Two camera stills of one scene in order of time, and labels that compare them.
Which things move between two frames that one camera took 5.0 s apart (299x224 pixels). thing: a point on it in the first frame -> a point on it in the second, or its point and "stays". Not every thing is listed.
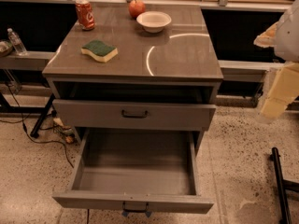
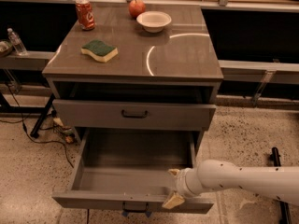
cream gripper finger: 267,38 -> 174,171
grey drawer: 158,167 stays
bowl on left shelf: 6,49 stays
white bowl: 153,21 stays
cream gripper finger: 283,89 -> 174,201
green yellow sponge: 99,49 stays
